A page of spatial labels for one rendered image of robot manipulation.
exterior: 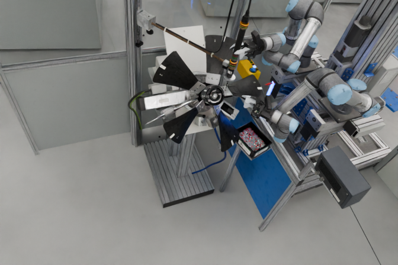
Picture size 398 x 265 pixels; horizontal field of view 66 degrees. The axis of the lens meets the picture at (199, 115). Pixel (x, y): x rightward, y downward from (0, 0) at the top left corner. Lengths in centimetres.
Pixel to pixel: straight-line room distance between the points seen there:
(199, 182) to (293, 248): 93
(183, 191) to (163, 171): 25
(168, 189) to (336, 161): 146
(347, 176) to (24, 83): 211
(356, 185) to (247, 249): 126
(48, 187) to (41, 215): 24
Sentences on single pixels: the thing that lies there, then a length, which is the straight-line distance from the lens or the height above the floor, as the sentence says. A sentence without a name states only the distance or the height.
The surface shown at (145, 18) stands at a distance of 196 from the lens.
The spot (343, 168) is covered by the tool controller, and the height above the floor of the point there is 124.
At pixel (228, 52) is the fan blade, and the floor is 138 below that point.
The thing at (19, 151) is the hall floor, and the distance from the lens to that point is 318.
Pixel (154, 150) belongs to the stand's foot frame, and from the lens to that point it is 289.
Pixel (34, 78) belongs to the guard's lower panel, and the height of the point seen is 87.
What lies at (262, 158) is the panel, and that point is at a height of 58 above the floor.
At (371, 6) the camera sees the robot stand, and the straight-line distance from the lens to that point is 232.
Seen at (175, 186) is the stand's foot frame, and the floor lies 8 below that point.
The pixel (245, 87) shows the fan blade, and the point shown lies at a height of 119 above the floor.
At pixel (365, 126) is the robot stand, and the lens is 248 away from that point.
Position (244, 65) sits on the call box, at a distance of 230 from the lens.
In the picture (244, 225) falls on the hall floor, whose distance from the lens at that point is 276.
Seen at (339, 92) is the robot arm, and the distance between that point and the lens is 176.
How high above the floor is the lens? 247
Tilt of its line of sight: 48 degrees down
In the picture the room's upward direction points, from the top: 12 degrees clockwise
